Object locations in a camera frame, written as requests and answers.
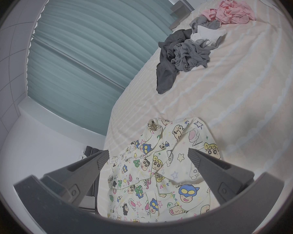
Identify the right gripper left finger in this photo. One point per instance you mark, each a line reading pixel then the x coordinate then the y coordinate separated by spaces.
pixel 75 179

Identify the white garment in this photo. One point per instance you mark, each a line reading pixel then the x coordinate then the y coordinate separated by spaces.
pixel 210 34

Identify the light grey garment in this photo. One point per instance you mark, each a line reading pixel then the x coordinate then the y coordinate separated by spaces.
pixel 207 23

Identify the grey bedside table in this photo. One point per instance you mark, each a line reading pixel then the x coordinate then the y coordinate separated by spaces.
pixel 179 13

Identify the black chest of drawers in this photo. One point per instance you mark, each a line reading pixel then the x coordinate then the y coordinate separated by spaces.
pixel 91 151

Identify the black garment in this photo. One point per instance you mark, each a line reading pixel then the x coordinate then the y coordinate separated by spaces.
pixel 166 67

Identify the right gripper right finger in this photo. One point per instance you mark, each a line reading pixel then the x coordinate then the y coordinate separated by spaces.
pixel 224 179

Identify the white printed pyjama top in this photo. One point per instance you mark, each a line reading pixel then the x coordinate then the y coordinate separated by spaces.
pixel 161 179

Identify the blue-green curtain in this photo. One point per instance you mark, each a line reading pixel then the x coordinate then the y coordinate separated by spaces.
pixel 63 86
pixel 100 21

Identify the pink garment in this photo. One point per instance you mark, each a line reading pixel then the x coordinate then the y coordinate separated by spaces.
pixel 234 11

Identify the bed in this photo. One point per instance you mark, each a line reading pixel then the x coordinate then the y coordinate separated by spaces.
pixel 234 94

